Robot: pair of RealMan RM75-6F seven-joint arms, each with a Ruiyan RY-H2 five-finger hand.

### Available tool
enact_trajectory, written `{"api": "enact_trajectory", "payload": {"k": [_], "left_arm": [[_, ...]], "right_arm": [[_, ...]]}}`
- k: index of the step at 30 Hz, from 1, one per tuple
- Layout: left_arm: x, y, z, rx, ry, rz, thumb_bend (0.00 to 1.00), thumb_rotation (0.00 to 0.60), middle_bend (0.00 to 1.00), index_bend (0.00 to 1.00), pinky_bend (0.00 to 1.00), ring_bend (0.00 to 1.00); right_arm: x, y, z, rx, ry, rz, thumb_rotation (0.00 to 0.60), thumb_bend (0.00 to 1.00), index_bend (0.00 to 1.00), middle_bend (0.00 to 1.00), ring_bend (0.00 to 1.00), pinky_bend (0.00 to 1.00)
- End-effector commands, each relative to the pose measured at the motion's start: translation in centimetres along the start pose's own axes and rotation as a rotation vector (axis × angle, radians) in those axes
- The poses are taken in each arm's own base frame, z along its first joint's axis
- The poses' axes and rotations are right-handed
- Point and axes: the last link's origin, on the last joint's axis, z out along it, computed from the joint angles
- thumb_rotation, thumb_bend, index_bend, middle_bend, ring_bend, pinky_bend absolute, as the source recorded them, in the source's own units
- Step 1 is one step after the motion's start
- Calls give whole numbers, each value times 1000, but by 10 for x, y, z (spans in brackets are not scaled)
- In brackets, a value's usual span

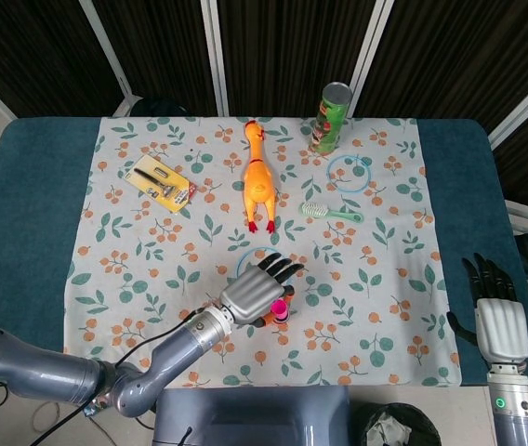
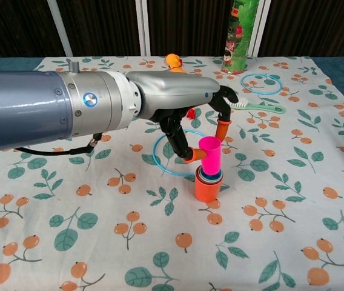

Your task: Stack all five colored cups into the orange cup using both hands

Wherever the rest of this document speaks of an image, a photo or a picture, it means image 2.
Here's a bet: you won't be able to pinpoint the green chips can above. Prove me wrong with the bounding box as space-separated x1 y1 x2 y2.
221 0 259 75

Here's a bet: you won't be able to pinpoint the pink plastic cup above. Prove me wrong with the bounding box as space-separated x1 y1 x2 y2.
198 136 222 177

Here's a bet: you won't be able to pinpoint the small light blue ring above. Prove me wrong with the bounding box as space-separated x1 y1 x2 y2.
240 72 282 96

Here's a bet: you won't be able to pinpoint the dark white-framed partition screen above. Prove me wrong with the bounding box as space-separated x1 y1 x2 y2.
0 0 344 58

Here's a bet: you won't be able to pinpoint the floral printed tablecloth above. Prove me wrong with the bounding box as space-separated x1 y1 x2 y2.
0 56 344 291

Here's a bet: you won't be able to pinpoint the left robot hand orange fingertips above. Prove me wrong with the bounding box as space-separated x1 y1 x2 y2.
126 71 239 164

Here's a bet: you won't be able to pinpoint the dark blue plastic cup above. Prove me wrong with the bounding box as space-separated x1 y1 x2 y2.
195 166 223 186

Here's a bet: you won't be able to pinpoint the large light blue ring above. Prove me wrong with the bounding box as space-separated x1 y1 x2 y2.
152 129 205 176

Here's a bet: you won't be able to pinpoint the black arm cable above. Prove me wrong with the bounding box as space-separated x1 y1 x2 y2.
13 132 104 157

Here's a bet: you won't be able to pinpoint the orange rubber chicken toy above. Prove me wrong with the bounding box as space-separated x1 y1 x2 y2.
165 53 197 121

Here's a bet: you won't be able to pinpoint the orange plastic cup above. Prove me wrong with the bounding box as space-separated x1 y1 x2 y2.
194 174 223 203

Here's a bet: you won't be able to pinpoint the mint green hairbrush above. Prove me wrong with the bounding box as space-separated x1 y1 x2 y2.
228 96 286 115

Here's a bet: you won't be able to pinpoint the light blue plastic cup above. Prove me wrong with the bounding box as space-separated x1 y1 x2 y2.
201 168 223 182

